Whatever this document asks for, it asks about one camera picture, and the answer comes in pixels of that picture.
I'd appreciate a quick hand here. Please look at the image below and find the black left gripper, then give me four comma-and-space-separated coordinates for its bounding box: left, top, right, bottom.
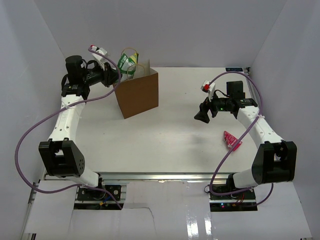
81, 61, 123, 88

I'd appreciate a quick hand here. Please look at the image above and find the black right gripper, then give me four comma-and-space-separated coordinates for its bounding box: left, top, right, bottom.
194, 89, 233, 124

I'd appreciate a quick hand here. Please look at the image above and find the dark green chips packet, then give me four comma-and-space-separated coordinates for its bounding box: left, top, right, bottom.
117, 52, 139, 82

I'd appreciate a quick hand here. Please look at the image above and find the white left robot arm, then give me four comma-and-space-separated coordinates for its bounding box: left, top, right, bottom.
38, 51, 122, 200

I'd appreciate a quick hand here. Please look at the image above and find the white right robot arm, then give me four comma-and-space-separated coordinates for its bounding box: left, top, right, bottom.
194, 81, 297, 200

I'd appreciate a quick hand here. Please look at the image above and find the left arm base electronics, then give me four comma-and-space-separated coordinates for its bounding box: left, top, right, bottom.
74, 184, 124, 211

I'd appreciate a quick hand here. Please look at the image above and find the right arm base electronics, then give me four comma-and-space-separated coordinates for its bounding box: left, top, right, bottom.
203, 185, 258, 213

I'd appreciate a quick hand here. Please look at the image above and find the brown paper bag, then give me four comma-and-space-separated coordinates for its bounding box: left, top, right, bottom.
112, 47, 159, 119

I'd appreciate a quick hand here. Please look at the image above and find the red snack packet near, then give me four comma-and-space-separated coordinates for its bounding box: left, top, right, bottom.
223, 131, 242, 152

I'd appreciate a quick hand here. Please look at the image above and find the blue label sticker right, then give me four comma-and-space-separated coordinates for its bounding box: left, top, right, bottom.
225, 67, 244, 72

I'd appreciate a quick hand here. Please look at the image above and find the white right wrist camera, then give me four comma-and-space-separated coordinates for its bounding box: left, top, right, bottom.
200, 81, 216, 102

